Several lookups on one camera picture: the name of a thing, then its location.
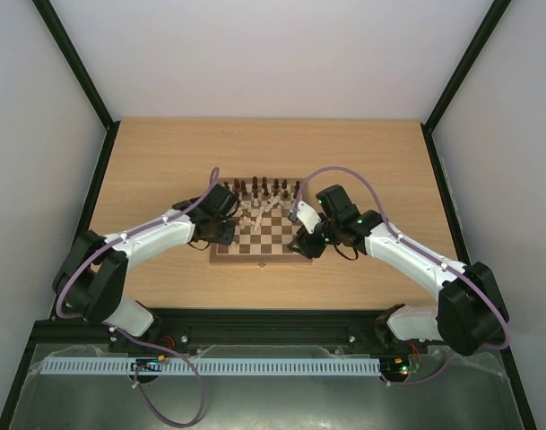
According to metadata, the wooden chess board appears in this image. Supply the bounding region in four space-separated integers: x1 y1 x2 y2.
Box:
209 176 309 267

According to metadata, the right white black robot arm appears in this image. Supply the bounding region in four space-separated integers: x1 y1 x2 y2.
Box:
289 185 509 356

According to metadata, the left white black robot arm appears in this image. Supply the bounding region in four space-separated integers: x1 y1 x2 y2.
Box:
53 184 239 337

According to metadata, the pile of white pieces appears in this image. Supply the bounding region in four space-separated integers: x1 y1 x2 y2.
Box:
232 196 292 234

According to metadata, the row of dark pieces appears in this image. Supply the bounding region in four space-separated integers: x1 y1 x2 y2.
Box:
221 176 303 201

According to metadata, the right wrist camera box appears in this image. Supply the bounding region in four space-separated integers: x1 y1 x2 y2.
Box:
289 201 321 234

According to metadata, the black aluminium frame rail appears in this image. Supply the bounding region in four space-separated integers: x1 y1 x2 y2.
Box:
30 306 507 359

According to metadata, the light blue cable duct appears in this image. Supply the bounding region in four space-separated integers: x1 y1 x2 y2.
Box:
39 357 381 376

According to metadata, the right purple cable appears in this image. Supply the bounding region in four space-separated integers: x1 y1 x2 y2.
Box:
294 166 511 387

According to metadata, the purple cable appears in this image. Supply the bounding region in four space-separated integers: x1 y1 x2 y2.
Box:
56 168 209 425
294 166 511 387

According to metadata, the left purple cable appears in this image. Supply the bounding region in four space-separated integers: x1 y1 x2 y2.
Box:
56 168 209 425

